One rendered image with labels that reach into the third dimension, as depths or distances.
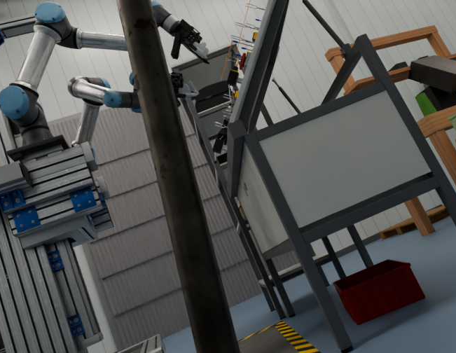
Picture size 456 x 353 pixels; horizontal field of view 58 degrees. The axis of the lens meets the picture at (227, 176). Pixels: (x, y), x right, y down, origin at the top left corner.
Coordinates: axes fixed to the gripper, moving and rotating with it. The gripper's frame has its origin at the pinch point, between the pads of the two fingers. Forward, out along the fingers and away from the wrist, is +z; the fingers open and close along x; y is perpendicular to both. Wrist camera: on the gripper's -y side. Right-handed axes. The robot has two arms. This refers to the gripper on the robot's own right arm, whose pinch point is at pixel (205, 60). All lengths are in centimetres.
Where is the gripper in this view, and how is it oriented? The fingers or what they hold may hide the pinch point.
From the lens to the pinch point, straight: 188.9
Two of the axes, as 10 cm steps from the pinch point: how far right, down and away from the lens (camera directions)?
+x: 0.7, 0.1, 10.0
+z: 7.5, 6.6, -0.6
